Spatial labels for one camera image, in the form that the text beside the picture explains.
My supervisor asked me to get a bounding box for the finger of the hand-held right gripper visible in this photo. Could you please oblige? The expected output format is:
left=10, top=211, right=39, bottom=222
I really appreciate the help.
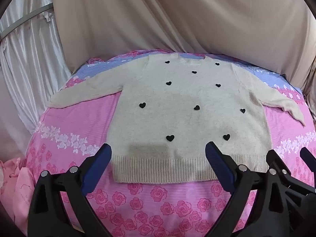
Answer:
left=295, top=147, right=316, bottom=194
left=259, top=149, right=295, bottom=204

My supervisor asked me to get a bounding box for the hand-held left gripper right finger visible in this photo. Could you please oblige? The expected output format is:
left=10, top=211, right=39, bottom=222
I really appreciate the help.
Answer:
left=205, top=141, right=259, bottom=237

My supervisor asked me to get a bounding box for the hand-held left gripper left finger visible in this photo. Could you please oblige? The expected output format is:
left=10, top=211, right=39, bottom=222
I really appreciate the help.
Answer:
left=28, top=143, right=112, bottom=237

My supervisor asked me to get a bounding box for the beige sweater with black hearts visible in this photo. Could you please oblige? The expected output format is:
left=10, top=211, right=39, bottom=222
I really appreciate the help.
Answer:
left=47, top=53, right=307, bottom=184

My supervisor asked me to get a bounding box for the pink floral bed sheet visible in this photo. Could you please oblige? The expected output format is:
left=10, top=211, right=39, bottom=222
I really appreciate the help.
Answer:
left=25, top=49, right=316, bottom=237

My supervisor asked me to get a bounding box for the pink crumpled cloth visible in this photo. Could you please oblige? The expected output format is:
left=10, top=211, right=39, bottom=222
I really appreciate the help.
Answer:
left=0, top=157, right=35, bottom=235

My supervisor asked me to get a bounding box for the white satin curtain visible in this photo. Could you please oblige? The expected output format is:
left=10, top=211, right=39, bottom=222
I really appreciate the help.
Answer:
left=0, top=0, right=72, bottom=165

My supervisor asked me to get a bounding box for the beige curtain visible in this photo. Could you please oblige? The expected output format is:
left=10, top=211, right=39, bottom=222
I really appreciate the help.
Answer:
left=52, top=0, right=316, bottom=97

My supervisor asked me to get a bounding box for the metal curtain rod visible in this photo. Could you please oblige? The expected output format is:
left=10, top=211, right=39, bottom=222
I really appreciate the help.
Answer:
left=0, top=4, right=53, bottom=41

